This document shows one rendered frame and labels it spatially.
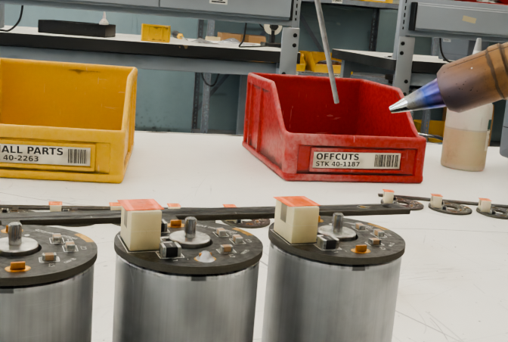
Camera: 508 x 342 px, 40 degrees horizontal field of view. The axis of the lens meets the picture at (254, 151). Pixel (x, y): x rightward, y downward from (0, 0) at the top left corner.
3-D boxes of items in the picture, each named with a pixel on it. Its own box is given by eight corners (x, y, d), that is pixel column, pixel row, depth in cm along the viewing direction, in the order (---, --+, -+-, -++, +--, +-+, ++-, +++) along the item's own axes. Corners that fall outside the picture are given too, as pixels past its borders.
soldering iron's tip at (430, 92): (391, 125, 11) (453, 105, 11) (382, 96, 11) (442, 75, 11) (398, 122, 12) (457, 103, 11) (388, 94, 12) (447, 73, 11)
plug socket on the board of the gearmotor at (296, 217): (329, 243, 12) (333, 206, 12) (285, 244, 12) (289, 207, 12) (310, 229, 13) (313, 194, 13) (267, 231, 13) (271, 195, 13)
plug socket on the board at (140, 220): (175, 250, 11) (178, 209, 11) (123, 252, 11) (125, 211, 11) (163, 234, 12) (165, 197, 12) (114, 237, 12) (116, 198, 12)
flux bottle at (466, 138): (492, 169, 55) (510, 40, 53) (471, 173, 53) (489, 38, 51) (453, 160, 57) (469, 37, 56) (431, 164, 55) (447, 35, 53)
